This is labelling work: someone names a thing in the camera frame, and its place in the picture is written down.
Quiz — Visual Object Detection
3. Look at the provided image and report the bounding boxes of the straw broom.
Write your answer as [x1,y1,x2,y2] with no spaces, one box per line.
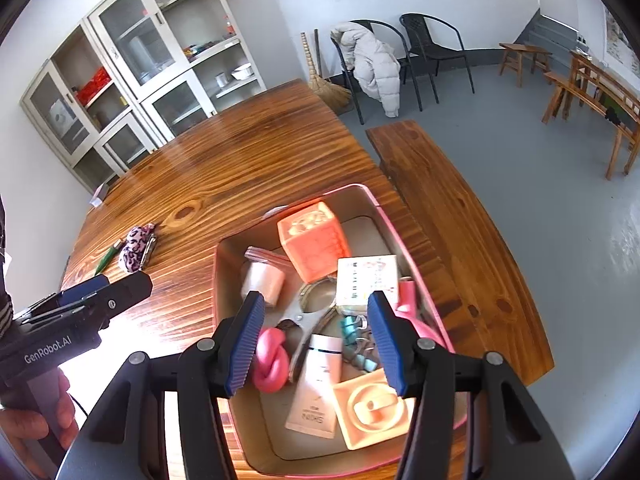
[300,31,352,113]

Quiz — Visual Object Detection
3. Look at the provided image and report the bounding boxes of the white glass-door cabinet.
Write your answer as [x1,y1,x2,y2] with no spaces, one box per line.
[85,0,268,141]
[20,22,173,196]

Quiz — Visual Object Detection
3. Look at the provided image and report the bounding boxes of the metal clamp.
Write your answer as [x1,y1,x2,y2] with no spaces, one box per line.
[277,280,346,376]

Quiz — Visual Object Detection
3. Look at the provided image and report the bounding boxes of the leopard print pouch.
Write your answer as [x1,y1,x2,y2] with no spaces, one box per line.
[117,226,157,273]

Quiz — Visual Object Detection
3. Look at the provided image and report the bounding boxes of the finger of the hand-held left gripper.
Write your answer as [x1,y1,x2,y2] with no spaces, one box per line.
[59,274,111,308]
[82,272,153,328]

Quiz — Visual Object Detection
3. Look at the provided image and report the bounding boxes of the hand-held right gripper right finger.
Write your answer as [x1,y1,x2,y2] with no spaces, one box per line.
[367,291,576,480]

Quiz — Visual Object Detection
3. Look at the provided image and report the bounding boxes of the black metal chair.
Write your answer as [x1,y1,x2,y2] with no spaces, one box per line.
[330,19,423,126]
[399,12,476,105]

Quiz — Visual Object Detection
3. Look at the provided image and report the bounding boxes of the beige puffer jacket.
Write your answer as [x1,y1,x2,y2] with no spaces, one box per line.
[331,21,402,118]

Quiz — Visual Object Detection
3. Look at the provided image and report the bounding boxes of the white printed carton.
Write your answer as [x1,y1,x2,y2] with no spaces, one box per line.
[334,255,401,315]

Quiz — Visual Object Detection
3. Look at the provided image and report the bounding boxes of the large steel pot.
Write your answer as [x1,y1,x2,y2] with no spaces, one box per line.
[125,32,161,86]

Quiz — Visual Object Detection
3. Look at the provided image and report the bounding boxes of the red boxes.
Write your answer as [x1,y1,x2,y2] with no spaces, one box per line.
[75,67,113,106]

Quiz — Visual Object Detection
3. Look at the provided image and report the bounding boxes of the white box behind glass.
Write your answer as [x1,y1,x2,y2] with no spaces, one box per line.
[50,97,76,136]

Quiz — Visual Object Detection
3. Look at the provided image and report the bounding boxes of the pink striped packet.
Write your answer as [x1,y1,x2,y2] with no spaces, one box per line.
[244,246,293,268]

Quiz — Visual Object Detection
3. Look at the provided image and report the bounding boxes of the pink metal tin container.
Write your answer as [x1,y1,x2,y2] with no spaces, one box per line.
[212,183,473,478]

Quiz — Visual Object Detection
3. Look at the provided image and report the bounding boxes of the person's left hand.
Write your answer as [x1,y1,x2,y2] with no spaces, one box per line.
[0,369,81,480]

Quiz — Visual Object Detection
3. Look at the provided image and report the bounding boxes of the wall poster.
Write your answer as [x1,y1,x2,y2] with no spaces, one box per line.
[602,5,636,66]

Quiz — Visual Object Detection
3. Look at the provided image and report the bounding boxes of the wooden stool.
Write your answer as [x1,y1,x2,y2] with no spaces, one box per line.
[499,42,553,88]

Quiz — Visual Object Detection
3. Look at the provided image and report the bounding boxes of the small white cup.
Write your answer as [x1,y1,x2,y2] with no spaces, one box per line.
[241,261,287,308]

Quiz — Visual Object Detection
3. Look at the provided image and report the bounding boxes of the orange cube basket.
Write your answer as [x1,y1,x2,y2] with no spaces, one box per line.
[277,201,352,283]

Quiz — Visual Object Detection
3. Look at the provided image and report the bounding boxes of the silver metal clip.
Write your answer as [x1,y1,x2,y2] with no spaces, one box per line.
[140,232,160,268]

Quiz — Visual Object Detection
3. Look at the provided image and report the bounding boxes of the wide wooden bench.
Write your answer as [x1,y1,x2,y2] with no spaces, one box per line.
[365,120,556,388]

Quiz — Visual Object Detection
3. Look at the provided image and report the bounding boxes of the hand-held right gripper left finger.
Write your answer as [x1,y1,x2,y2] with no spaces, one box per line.
[57,291,266,480]

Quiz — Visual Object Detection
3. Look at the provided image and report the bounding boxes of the green pen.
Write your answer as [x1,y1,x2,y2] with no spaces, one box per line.
[95,240,123,277]

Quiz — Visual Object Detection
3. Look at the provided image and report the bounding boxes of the pink knotted toy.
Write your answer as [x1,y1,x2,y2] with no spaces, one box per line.
[251,326,292,394]

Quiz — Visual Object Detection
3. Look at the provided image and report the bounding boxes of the white cream tube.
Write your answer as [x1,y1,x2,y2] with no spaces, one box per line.
[285,332,345,440]

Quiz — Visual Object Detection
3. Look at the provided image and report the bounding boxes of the colourful shelf items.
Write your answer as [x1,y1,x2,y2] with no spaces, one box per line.
[182,42,221,58]

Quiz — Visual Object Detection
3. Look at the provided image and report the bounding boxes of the grey steps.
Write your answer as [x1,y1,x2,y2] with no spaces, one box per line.
[515,7,583,61]

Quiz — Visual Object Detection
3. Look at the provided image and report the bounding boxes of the narrow wooden bench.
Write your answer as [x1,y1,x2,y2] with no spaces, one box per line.
[542,71,640,181]

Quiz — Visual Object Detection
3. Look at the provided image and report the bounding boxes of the pink plastic handle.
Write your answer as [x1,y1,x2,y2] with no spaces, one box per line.
[397,280,448,353]

